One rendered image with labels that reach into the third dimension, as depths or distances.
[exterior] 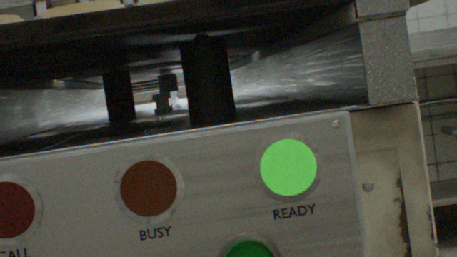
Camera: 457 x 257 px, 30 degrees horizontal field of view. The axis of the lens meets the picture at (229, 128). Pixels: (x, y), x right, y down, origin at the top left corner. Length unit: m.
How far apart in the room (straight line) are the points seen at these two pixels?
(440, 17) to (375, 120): 4.04
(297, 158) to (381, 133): 0.07
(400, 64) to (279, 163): 0.09
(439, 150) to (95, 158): 4.13
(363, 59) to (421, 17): 4.05
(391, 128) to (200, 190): 0.13
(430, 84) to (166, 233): 4.09
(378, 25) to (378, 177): 0.09
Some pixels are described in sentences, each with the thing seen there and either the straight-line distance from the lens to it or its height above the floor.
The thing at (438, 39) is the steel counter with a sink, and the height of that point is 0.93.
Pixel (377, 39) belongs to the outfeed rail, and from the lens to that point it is 0.50.
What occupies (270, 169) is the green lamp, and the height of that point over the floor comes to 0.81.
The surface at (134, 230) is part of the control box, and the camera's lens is 0.49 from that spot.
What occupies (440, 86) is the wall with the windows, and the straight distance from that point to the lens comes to 4.56.
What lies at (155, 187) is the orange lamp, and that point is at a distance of 0.49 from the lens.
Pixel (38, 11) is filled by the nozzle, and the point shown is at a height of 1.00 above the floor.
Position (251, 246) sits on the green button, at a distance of 0.49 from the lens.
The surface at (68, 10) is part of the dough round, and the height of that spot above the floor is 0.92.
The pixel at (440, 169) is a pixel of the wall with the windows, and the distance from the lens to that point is 4.58.
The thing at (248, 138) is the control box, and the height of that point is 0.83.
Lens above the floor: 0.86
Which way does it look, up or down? 3 degrees down
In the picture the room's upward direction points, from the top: 8 degrees counter-clockwise
